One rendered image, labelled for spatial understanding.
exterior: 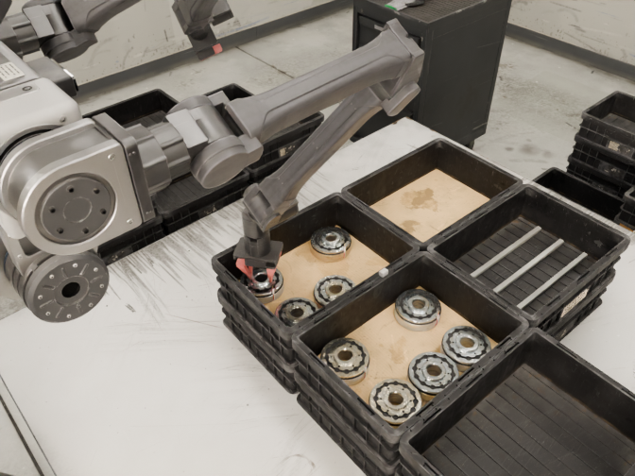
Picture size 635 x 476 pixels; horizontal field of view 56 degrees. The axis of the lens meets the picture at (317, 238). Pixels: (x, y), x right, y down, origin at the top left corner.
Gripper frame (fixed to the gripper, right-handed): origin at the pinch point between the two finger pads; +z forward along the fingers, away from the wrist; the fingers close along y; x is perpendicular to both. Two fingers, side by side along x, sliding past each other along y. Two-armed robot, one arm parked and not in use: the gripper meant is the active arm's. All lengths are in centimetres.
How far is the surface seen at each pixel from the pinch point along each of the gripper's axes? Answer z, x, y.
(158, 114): 40, -130, 85
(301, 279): 4.0, -4.8, -8.8
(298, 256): 4.1, -12.6, -6.2
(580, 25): 64, -332, -134
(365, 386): 3.6, 23.3, -27.8
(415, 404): 0.6, 27.7, -38.0
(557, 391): 3, 18, -66
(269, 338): 3.6, 14.7, -5.6
